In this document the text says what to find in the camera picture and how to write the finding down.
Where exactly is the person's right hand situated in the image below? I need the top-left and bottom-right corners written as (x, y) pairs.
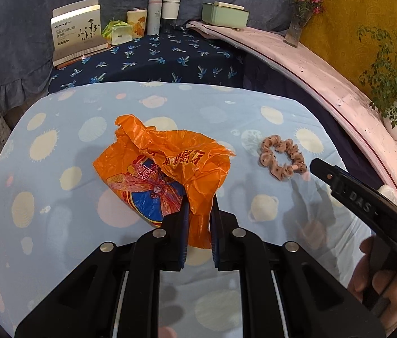
top-left (348, 235), bottom-right (397, 319)

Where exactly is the navy leaf print cloth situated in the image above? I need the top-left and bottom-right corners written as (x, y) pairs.
top-left (48, 30), bottom-right (245, 95)

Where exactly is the orange printed plastic bag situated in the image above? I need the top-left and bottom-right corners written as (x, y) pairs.
top-left (93, 114), bottom-right (237, 250)

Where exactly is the pink cloth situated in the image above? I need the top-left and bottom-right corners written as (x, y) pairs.
top-left (184, 20), bottom-right (397, 205)

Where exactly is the yellow printed tin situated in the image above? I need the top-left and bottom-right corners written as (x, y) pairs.
top-left (126, 8), bottom-right (148, 39)

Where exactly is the white jar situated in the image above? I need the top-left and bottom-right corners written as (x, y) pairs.
top-left (162, 0), bottom-right (182, 21)

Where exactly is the dark blue cloth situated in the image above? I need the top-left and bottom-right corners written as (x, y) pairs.
top-left (242, 51), bottom-right (385, 187)

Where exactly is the white flower print box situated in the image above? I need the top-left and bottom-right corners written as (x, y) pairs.
top-left (51, 0), bottom-right (110, 68)

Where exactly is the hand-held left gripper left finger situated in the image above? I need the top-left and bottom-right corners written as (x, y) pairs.
top-left (15, 195), bottom-right (190, 338)

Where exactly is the white bottle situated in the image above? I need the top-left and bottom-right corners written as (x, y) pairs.
top-left (147, 0), bottom-right (164, 36)

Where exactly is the green tissue box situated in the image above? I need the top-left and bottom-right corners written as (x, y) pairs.
top-left (201, 2), bottom-right (250, 30)

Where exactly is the grey-blue backdrop cloth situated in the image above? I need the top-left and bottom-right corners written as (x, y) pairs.
top-left (0, 0), bottom-right (327, 113)

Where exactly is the green packet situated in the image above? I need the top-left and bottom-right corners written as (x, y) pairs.
top-left (102, 19), bottom-right (134, 46)

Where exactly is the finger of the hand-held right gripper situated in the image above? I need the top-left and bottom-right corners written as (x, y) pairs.
top-left (309, 158), bottom-right (347, 198)

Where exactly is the glass vase with pink flowers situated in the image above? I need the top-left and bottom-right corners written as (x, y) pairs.
top-left (283, 0), bottom-right (326, 47)

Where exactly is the pink dotted scrunchie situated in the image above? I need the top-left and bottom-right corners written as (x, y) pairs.
top-left (258, 134), bottom-right (307, 183)

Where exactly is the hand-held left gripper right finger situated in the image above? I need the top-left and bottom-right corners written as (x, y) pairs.
top-left (210, 194), bottom-right (385, 338)

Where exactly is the yellow cloth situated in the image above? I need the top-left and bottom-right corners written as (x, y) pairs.
top-left (299, 0), bottom-right (397, 106)

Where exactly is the light blue dotted tablecloth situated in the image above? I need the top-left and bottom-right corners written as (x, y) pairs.
top-left (0, 81), bottom-right (397, 338)

